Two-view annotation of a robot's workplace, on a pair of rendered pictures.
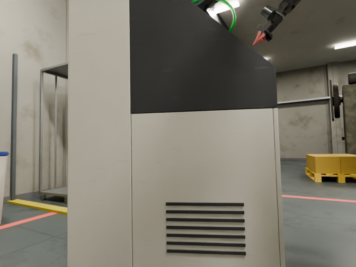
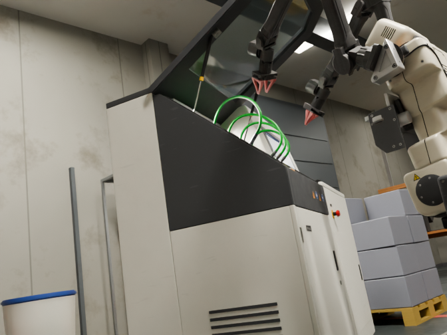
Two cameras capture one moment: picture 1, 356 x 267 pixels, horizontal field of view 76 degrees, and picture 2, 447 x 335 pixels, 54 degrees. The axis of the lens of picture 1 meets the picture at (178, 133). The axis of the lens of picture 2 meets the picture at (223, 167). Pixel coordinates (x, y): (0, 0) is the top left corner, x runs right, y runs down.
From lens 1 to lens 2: 106 cm
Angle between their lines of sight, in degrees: 19
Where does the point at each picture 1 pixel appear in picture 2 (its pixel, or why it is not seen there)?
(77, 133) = (128, 256)
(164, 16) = (186, 138)
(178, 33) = (199, 151)
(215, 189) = (249, 292)
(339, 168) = not seen: outside the picture
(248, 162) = (275, 261)
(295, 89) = not seen: outside the picture
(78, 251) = not seen: outside the picture
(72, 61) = (118, 192)
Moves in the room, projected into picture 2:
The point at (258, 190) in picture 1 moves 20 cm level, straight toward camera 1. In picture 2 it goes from (288, 288) to (261, 294)
